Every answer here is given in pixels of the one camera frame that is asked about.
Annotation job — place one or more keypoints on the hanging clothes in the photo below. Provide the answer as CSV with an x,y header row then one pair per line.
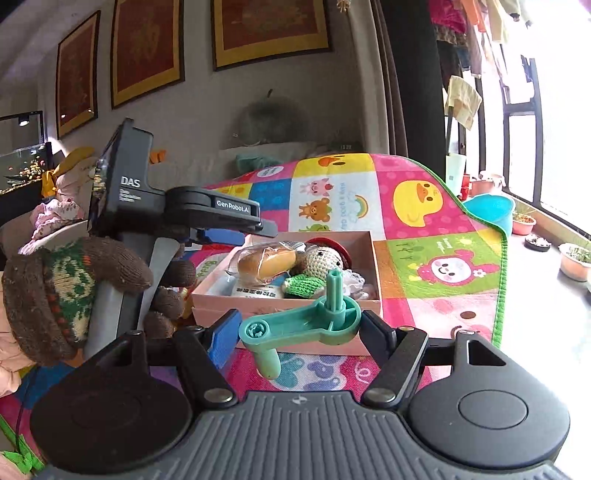
x,y
450,18

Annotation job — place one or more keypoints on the covered round fan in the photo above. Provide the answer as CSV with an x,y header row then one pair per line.
x,y
268,122

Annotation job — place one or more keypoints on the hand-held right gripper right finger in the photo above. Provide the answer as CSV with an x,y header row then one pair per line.
x,y
376,339

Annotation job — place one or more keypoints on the blue plastic basin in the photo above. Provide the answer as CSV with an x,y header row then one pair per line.
x,y
491,212

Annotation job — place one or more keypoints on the pink pot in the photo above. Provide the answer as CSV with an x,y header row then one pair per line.
x,y
489,182

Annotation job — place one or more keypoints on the person's left forearm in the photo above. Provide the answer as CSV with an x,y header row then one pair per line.
x,y
7,364

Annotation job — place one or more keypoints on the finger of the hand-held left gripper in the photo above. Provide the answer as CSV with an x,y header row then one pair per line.
x,y
221,237

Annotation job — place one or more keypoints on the bread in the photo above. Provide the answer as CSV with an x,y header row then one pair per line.
x,y
265,263

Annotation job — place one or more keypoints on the brown curtain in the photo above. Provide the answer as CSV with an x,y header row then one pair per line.
x,y
397,78

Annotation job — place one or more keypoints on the gold framed wall picture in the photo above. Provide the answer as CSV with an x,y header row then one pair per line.
x,y
145,50
272,32
76,78

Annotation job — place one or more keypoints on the orange yellow plush toy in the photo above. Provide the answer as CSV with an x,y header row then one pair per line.
x,y
159,156

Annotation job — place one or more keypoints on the white cup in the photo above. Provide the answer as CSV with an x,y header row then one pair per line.
x,y
455,173

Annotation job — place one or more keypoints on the crochet doll with red hat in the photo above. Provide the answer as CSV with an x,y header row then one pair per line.
x,y
323,261

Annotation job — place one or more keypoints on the blue white tissue pack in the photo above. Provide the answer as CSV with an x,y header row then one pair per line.
x,y
251,291

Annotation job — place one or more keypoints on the pink cardboard box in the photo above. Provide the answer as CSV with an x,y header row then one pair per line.
x,y
205,314

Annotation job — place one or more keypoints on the hanging beige cloth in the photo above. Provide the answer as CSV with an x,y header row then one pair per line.
x,y
461,101

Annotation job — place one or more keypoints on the black window frame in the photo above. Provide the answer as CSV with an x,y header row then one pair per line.
x,y
521,109

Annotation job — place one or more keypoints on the bright green item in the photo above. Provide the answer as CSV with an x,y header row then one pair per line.
x,y
18,459

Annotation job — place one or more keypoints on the colourful cartoon play mat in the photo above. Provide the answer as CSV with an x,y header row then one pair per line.
x,y
415,240

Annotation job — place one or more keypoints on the glass fish tank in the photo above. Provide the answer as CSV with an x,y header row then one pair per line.
x,y
21,157

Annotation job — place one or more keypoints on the pink cloth pile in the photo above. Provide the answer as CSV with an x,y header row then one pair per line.
x,y
53,214

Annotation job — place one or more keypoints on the teal cloth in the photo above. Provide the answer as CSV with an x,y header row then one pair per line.
x,y
251,161

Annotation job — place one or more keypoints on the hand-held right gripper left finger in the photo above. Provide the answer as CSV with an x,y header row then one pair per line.
x,y
225,339

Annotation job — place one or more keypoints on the small dark bowl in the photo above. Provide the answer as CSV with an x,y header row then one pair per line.
x,y
538,242

